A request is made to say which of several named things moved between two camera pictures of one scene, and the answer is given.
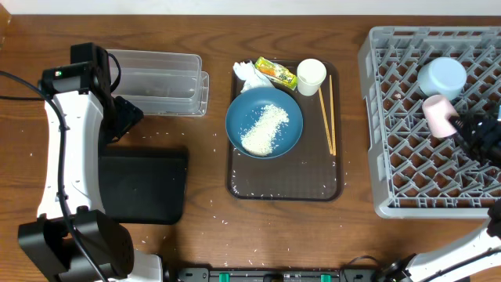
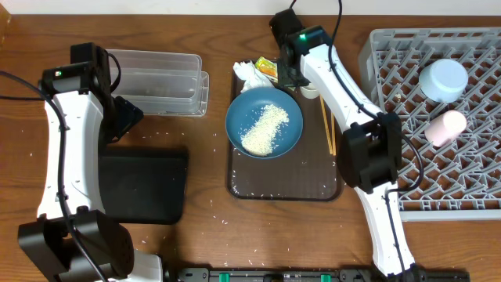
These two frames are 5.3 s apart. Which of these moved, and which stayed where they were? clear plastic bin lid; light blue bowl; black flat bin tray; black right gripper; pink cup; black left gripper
Moved: pink cup; black right gripper
Stayed: clear plastic bin lid; black left gripper; black flat bin tray; light blue bowl
